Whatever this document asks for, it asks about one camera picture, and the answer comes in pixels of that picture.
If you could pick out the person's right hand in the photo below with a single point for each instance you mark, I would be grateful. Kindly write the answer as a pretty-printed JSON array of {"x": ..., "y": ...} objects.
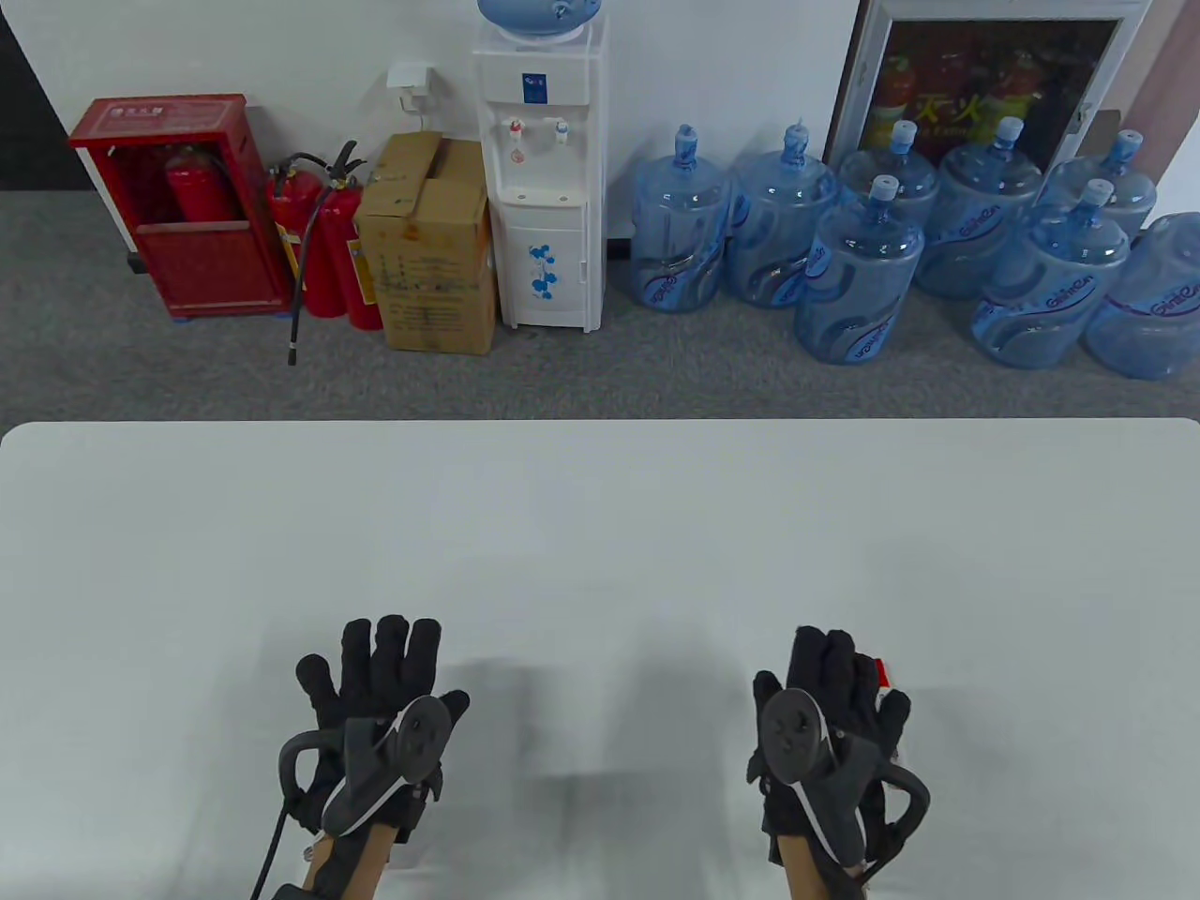
[{"x": 844, "y": 694}]

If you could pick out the person's left hand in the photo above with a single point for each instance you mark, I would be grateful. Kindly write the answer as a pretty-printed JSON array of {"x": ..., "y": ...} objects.
[{"x": 361, "y": 694}]

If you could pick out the person's left thumb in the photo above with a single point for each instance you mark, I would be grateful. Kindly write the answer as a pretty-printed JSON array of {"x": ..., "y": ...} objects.
[{"x": 455, "y": 708}]

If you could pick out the person's right middle finger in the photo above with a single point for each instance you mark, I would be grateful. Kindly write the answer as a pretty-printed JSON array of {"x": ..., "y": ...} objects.
[{"x": 839, "y": 661}]

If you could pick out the person's right thumb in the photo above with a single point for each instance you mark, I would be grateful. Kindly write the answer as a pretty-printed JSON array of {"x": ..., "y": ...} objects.
[{"x": 767, "y": 692}]

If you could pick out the person's left middle finger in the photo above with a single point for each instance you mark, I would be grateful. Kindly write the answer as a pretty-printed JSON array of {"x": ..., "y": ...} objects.
[{"x": 392, "y": 652}]

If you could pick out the person's right little finger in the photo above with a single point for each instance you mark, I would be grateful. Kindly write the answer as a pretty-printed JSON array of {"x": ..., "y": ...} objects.
[{"x": 895, "y": 717}]

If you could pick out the person's left little finger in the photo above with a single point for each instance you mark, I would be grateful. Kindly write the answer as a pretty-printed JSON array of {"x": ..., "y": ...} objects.
[{"x": 317, "y": 684}]

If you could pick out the person's left forearm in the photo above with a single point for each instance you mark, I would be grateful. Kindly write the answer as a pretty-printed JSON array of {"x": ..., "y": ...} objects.
[{"x": 342, "y": 867}]

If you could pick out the person's right forearm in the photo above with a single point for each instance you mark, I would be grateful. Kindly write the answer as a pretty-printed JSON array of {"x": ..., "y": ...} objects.
[{"x": 811, "y": 872}]

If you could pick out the black tracker on right glove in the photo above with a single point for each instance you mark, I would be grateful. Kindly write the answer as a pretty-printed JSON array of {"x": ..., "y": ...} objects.
[{"x": 792, "y": 731}]

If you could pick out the black tracker on glove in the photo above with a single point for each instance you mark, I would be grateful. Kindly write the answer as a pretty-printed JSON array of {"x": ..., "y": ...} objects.
[
  {"x": 792, "y": 731},
  {"x": 417, "y": 736}
]

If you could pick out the black tracker on left glove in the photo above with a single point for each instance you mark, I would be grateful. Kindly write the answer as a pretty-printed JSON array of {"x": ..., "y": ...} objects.
[{"x": 417, "y": 736}]

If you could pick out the brown cardboard box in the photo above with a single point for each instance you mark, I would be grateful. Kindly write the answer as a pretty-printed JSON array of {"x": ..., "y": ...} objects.
[{"x": 427, "y": 253}]

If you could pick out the group of blue water jugs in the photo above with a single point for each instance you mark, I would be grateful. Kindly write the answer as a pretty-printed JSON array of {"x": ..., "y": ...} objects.
[{"x": 937, "y": 244}]

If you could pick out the red fire extinguisher cabinet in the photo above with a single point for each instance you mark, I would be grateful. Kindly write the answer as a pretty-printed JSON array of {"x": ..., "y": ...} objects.
[{"x": 211, "y": 262}]

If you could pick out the white water dispenser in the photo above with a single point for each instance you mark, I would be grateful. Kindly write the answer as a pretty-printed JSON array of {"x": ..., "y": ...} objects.
[{"x": 548, "y": 216}]

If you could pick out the red extinguisher inside cabinet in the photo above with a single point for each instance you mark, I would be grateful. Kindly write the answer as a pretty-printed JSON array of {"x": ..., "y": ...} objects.
[{"x": 195, "y": 183}]

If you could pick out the framed poster display case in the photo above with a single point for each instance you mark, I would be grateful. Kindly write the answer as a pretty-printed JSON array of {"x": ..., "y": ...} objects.
[{"x": 984, "y": 75}]

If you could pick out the dark door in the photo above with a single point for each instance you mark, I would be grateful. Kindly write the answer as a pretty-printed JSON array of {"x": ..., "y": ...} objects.
[{"x": 33, "y": 122}]

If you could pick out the blue bottle on dispenser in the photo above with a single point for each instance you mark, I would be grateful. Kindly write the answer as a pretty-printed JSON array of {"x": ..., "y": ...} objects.
[{"x": 539, "y": 14}]

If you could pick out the white wall socket with plug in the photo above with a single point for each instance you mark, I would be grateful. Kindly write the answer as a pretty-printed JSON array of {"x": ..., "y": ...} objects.
[{"x": 411, "y": 84}]

